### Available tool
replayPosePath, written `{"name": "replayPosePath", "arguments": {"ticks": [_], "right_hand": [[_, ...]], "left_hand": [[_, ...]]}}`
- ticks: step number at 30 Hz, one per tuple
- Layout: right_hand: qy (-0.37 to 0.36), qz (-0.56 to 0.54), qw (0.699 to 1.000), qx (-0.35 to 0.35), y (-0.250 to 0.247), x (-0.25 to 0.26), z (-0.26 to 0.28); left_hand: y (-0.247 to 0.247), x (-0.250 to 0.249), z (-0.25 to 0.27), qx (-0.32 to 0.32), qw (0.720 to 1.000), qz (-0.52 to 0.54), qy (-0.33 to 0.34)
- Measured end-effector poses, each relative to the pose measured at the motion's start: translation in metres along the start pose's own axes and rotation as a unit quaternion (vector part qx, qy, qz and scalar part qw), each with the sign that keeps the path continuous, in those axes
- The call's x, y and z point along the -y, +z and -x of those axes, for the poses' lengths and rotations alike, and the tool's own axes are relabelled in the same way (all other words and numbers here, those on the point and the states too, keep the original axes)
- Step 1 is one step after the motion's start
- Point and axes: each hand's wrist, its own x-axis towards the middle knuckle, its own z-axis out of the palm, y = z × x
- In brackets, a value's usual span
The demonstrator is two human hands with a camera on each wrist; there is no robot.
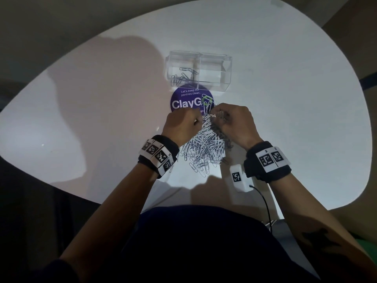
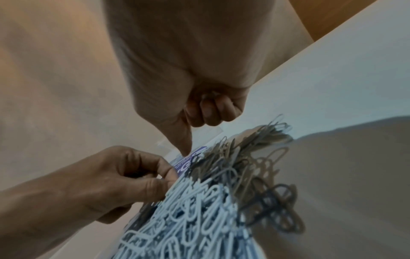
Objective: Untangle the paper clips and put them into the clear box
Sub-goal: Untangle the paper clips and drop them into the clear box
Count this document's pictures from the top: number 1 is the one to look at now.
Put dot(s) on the person's right hand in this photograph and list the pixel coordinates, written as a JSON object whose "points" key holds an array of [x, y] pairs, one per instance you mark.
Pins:
{"points": [[238, 126]]}

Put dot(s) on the person's left hand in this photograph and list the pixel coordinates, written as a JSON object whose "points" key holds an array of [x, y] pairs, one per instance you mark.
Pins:
{"points": [[179, 126]]}

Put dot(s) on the pile of mixed paper clips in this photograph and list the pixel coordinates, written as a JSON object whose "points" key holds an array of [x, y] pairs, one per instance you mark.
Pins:
{"points": [[203, 147]]}

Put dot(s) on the cluster of sorted blue clips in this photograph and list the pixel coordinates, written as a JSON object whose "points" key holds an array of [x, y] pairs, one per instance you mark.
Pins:
{"points": [[184, 76]]}

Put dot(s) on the clear plastic two-compartment box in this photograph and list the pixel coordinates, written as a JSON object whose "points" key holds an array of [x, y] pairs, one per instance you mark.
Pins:
{"points": [[212, 70]]}

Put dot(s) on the person's left forearm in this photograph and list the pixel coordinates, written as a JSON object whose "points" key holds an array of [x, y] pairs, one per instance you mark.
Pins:
{"points": [[109, 221]]}

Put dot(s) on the person's right forearm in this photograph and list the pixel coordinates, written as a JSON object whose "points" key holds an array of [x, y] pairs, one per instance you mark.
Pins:
{"points": [[318, 221]]}

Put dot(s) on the person's dark blue clothing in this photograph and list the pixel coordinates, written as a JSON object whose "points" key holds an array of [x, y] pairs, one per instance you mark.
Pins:
{"points": [[212, 247]]}

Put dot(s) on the round purple sticker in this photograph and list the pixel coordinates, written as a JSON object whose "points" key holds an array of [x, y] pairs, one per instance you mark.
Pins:
{"points": [[182, 98]]}

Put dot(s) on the black left wristband with markers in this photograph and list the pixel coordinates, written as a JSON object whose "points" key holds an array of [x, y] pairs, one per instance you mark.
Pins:
{"points": [[157, 156]]}

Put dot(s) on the black wristband with markers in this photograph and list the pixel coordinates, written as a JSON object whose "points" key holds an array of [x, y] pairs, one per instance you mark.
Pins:
{"points": [[157, 156], [266, 163]]}

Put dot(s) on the black right wristband with markers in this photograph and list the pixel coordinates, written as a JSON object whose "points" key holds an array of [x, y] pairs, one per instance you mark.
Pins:
{"points": [[266, 163]]}

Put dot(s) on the black bar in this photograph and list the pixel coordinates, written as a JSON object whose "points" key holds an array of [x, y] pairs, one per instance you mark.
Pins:
{"points": [[368, 81]]}

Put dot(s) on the green object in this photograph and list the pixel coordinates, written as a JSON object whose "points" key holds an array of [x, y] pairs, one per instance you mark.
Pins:
{"points": [[366, 247]]}

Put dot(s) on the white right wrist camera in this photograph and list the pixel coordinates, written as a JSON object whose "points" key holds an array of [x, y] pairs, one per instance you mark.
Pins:
{"points": [[238, 178]]}

